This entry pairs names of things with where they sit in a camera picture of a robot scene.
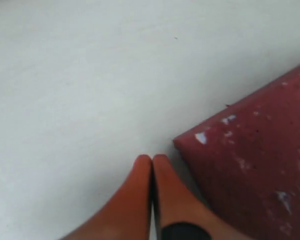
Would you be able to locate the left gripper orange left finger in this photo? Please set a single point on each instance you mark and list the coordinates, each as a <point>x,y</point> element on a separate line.
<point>127,214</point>

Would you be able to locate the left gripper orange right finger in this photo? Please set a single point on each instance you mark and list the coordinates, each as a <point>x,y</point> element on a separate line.
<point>180,215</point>

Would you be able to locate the large red brick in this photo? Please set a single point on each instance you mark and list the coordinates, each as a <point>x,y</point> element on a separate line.
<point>246,160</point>

